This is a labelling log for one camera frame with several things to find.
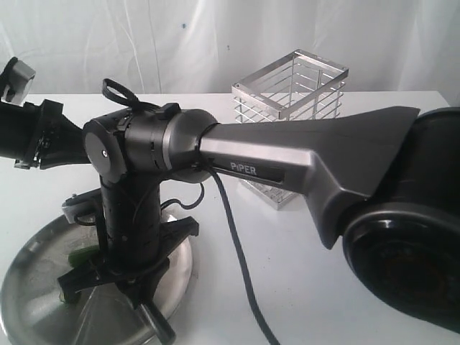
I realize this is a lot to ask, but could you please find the green cucumber piece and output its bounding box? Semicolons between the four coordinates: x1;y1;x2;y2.
68;245;99;268

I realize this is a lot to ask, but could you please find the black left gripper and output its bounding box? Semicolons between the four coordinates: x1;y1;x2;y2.
1;99;90;170

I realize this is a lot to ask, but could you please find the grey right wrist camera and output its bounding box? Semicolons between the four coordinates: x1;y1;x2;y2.
61;189;102;224

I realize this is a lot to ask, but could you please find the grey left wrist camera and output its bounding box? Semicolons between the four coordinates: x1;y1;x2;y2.
1;57;36;104

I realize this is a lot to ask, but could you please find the wire metal utensil holder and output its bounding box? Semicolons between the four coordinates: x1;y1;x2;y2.
231;49;349;212

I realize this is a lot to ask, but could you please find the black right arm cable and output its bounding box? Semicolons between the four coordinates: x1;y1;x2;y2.
102;78;281;345

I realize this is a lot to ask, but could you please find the round stainless steel plate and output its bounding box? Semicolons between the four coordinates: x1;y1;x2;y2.
0;213;194;345

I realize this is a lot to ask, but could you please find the black kitchen knife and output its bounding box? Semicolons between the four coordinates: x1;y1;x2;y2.
141;302;176;345

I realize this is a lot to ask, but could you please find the white backdrop curtain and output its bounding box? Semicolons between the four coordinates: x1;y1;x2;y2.
1;1;459;104

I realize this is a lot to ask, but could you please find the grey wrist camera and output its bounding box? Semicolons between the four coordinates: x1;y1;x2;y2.
1;57;36;104
61;189;102;224

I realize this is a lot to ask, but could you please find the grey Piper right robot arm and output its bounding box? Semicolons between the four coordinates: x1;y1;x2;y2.
58;103;459;344

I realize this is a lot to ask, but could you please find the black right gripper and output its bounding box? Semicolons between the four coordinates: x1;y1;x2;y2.
57;179;199;309

